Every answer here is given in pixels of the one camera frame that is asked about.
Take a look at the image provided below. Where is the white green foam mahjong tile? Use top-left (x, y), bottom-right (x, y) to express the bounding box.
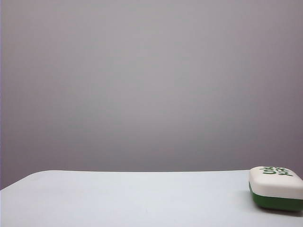
top-left (248, 166), bottom-right (303, 211)

